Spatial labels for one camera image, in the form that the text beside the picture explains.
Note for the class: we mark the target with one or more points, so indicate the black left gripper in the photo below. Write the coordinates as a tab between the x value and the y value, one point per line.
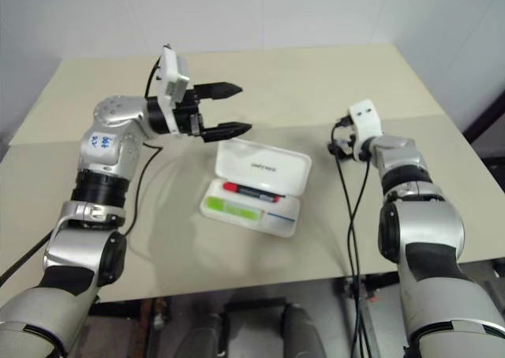
185	117

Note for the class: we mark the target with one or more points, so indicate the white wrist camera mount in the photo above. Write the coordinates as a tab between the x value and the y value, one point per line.
169	70
367	117

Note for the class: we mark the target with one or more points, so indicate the dark rounded shape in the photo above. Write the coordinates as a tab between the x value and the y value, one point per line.
205	336
304	332

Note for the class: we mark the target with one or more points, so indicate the white open pencil case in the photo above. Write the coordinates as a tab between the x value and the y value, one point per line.
268	168

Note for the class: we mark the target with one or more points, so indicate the dark table frame bar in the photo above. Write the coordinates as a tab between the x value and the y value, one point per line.
254	303

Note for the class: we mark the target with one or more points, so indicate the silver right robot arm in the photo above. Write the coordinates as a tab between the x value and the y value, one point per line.
426	224

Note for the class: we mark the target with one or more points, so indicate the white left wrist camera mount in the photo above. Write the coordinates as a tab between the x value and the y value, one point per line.
169	70

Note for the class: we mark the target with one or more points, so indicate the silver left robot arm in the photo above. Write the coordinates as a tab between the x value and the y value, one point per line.
114	113

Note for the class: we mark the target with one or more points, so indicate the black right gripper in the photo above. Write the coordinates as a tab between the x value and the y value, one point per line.
351	143

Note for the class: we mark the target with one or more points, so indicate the metal table leg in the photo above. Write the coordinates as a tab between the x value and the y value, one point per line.
159	318
365	314

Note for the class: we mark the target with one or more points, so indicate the black marker with red cap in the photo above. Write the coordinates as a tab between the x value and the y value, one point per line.
252	193

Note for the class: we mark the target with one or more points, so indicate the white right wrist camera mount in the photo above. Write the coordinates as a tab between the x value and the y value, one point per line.
367	117

